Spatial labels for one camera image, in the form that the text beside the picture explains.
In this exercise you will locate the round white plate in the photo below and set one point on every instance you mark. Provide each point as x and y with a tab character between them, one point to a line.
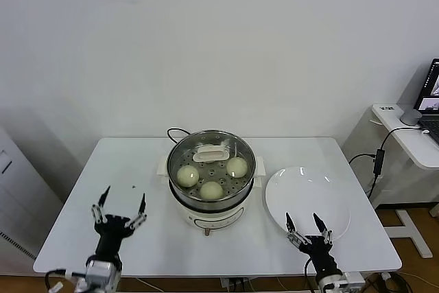
308	197

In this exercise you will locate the white side desk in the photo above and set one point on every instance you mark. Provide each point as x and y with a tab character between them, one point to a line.
411	149

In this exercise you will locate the black usb hub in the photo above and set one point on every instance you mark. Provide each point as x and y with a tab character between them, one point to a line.
379	162

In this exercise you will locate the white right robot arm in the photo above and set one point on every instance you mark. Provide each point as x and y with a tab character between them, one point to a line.
331	282

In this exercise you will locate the white electric cooking pot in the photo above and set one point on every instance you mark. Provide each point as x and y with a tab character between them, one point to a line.
185	212

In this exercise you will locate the white steamed baozi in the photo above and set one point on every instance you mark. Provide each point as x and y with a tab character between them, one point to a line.
236	167
211	190
187	175

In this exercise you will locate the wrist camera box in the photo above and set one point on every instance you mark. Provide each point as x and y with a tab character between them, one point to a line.
353	279
99	272

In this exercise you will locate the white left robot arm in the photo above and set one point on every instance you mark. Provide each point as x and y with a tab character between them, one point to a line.
103	277

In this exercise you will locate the white floor cabinet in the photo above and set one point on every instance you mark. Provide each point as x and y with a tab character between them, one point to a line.
20	204

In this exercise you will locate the stainless steel steamer basket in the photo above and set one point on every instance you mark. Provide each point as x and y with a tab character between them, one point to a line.
261	165

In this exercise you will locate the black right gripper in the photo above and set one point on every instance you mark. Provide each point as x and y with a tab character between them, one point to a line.
320	255

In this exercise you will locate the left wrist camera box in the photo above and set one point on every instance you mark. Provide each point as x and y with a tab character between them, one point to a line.
99	272

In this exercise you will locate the open dark laptop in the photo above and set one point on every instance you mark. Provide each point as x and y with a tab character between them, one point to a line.
430	83

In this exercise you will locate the round glass pot lid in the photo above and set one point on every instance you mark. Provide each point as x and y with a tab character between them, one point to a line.
211	154

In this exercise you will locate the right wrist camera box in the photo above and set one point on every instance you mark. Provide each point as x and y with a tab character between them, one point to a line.
353	279

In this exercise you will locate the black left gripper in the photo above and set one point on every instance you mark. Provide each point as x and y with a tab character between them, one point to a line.
109	233

